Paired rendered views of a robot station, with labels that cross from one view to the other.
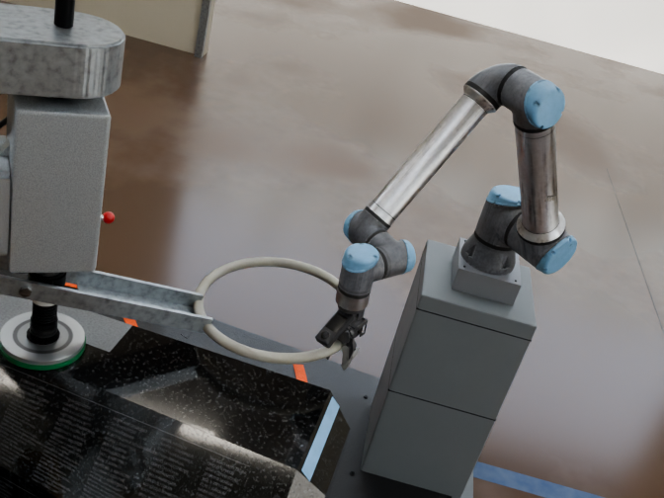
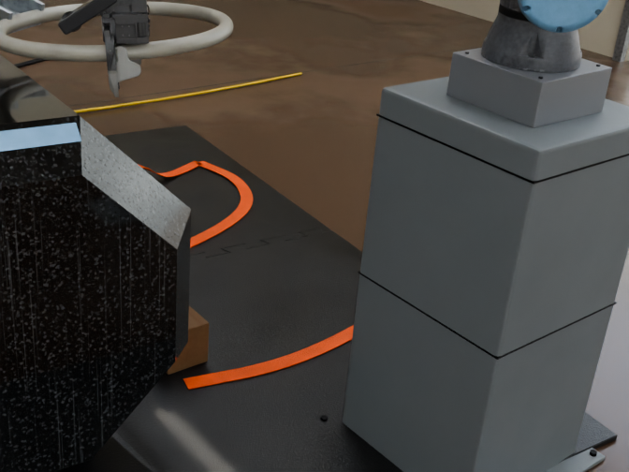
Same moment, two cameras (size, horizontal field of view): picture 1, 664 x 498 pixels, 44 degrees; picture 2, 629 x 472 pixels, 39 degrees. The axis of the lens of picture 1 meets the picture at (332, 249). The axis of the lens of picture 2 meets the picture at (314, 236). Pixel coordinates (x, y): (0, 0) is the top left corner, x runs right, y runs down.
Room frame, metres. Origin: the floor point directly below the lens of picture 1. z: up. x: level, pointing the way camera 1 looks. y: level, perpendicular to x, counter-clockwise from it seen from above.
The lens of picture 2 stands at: (1.08, -1.54, 1.36)
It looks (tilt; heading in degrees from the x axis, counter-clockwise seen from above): 26 degrees down; 47
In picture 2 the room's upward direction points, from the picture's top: 5 degrees clockwise
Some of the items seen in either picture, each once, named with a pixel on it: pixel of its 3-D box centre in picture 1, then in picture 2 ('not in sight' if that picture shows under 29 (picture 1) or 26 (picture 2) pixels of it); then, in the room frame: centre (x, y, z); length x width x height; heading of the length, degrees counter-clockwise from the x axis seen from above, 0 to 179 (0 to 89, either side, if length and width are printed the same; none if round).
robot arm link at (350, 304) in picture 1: (351, 295); not in sight; (1.89, -0.08, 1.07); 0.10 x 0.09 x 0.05; 59
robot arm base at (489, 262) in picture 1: (491, 247); (534, 33); (2.54, -0.53, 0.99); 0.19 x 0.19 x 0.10
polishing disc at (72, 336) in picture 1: (42, 337); not in sight; (1.68, 0.68, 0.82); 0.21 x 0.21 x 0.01
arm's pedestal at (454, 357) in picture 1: (444, 371); (486, 287); (2.54, -0.53, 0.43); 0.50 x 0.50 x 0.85; 89
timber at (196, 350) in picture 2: not in sight; (159, 321); (2.17, 0.21, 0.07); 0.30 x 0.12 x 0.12; 88
